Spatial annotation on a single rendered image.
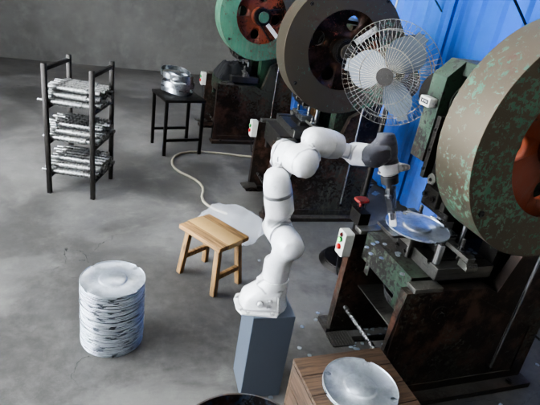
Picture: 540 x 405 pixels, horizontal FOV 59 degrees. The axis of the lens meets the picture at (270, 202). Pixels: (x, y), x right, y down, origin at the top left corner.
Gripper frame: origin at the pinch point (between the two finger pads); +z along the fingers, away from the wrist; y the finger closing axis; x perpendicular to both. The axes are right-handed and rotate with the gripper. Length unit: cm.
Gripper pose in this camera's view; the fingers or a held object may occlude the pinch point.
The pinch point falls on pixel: (392, 218)
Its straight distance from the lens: 217.5
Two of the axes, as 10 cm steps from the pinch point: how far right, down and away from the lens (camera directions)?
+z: 1.5, 9.4, 3.0
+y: -4.2, 3.3, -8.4
